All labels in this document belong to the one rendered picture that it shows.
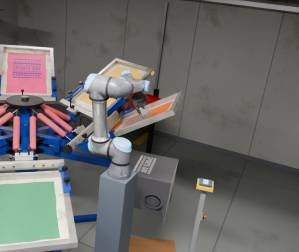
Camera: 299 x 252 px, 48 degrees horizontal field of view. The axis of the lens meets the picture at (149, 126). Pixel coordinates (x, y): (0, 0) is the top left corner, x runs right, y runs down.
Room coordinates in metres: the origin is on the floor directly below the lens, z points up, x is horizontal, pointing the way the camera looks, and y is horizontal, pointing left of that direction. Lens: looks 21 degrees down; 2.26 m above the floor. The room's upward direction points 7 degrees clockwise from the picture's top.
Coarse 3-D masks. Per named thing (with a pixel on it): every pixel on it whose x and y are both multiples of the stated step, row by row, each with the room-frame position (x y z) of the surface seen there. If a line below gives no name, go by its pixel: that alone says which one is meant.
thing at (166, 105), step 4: (172, 100) 2.70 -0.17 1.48; (164, 104) 2.67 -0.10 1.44; (168, 104) 2.61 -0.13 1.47; (152, 108) 2.72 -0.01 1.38; (160, 108) 2.58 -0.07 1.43; (164, 108) 2.52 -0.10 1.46; (148, 112) 2.62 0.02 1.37; (132, 116) 2.75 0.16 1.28; (136, 116) 2.67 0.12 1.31; (140, 116) 2.60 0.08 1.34; (128, 120) 2.65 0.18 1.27; (132, 120) 2.58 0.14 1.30
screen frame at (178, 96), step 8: (168, 96) 2.76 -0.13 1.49; (176, 96) 2.61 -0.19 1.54; (152, 104) 2.77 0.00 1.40; (176, 104) 2.36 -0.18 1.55; (136, 112) 2.80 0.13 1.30; (168, 112) 2.20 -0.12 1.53; (144, 120) 2.23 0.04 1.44; (152, 120) 2.22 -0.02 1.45; (128, 128) 2.25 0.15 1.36; (136, 128) 2.24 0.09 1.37
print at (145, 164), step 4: (140, 156) 2.65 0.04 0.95; (144, 156) 2.66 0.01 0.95; (148, 156) 2.67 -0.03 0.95; (140, 160) 2.57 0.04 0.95; (144, 160) 2.58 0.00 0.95; (148, 160) 2.59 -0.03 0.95; (152, 160) 2.60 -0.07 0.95; (136, 164) 2.49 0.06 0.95; (140, 164) 2.50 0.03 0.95; (144, 164) 2.51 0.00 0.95; (148, 164) 2.51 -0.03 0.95; (152, 164) 2.52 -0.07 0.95; (136, 168) 2.42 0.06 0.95; (140, 168) 2.43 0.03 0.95; (144, 168) 2.44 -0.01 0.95; (148, 168) 2.44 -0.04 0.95; (144, 172) 2.37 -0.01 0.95; (148, 172) 2.38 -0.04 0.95
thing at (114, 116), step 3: (114, 111) 2.74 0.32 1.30; (111, 114) 2.65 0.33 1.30; (114, 114) 2.69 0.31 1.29; (117, 114) 2.74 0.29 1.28; (108, 117) 2.57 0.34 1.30; (111, 117) 2.61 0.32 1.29; (114, 117) 2.66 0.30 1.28; (117, 117) 2.71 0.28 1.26; (108, 120) 2.53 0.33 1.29; (111, 120) 2.58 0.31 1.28; (114, 120) 2.63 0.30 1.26; (108, 123) 2.50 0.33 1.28; (111, 123) 2.55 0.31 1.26; (108, 126) 2.48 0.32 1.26
